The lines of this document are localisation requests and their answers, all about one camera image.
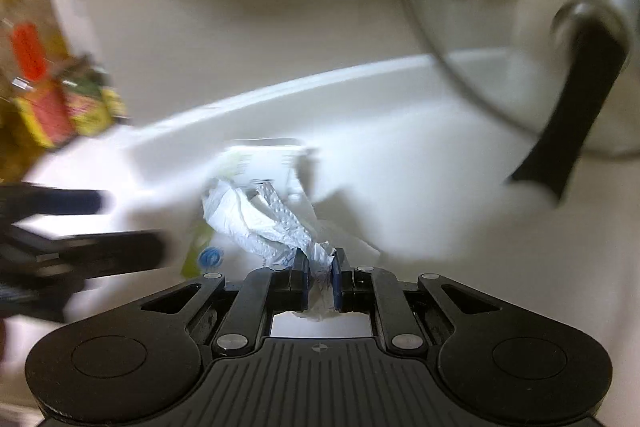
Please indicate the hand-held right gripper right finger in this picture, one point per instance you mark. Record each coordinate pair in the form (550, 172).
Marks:
(337, 279)

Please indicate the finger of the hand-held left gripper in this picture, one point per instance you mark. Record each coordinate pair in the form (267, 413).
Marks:
(60, 202)
(115, 252)

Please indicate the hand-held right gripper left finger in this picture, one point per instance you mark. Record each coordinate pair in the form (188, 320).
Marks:
(300, 279)

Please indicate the white paper towel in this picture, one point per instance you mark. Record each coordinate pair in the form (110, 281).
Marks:
(250, 217)

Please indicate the green wrapper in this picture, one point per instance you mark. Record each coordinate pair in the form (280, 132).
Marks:
(200, 252)

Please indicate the large green label sauce jar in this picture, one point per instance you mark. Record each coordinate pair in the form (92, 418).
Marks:
(85, 107)

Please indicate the small checkered lid sauce jar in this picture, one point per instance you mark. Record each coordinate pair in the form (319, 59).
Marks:
(114, 109)

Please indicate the white printed paper sheet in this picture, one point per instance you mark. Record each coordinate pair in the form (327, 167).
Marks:
(260, 162)

